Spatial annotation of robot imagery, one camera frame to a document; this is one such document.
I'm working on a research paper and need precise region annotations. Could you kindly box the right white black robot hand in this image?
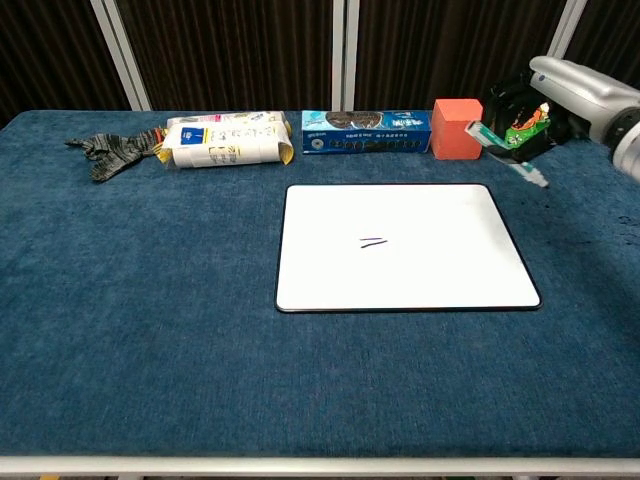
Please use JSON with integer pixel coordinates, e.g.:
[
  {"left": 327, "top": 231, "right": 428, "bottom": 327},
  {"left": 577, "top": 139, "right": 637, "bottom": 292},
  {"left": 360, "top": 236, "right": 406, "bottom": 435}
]
[{"left": 485, "top": 55, "right": 640, "bottom": 162}]

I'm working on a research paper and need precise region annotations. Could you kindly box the green white marker pen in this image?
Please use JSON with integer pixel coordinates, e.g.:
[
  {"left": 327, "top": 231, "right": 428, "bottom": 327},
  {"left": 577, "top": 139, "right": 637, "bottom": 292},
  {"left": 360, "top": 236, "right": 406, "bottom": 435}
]
[{"left": 464, "top": 121, "right": 550, "bottom": 189}]

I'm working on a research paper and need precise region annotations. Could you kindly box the white rectangular board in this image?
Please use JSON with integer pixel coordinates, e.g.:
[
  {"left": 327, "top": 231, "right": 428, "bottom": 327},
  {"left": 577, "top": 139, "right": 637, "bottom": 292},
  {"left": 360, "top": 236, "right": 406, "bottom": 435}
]
[{"left": 274, "top": 182, "right": 543, "bottom": 314}]

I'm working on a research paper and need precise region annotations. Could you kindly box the green orange snack bag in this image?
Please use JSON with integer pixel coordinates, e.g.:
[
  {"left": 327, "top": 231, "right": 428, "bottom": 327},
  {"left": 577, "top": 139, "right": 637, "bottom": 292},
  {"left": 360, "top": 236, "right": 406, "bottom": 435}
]
[{"left": 502, "top": 101, "right": 554, "bottom": 152}]

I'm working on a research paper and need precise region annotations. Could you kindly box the orange foam block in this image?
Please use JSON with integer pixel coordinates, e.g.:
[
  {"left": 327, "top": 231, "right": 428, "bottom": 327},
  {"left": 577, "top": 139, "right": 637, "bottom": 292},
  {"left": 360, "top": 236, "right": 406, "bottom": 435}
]
[{"left": 430, "top": 97, "right": 485, "bottom": 162}]

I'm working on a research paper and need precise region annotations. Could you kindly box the blue cookie box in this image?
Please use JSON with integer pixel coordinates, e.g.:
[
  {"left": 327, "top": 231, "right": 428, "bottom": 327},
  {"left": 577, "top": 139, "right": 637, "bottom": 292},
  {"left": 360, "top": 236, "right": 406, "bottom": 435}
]
[{"left": 300, "top": 109, "right": 433, "bottom": 156}]

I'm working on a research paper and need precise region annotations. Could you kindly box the grey striped work glove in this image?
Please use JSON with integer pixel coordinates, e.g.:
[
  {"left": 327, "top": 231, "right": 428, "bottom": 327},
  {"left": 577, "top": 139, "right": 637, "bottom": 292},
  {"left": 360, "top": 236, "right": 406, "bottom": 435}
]
[{"left": 64, "top": 126, "right": 169, "bottom": 184}]

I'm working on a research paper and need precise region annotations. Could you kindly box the blue felt table cover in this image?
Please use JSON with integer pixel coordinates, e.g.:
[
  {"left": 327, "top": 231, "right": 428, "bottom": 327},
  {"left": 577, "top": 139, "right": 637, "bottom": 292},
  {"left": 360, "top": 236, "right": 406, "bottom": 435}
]
[{"left": 0, "top": 109, "right": 640, "bottom": 459}]

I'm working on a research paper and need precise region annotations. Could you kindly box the white partition frame post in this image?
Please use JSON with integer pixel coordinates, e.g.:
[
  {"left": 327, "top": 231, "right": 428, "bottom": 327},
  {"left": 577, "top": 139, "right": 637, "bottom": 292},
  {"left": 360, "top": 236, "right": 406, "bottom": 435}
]
[
  {"left": 546, "top": 0, "right": 589, "bottom": 59},
  {"left": 331, "top": 0, "right": 362, "bottom": 113},
  {"left": 89, "top": 0, "right": 153, "bottom": 112}
]

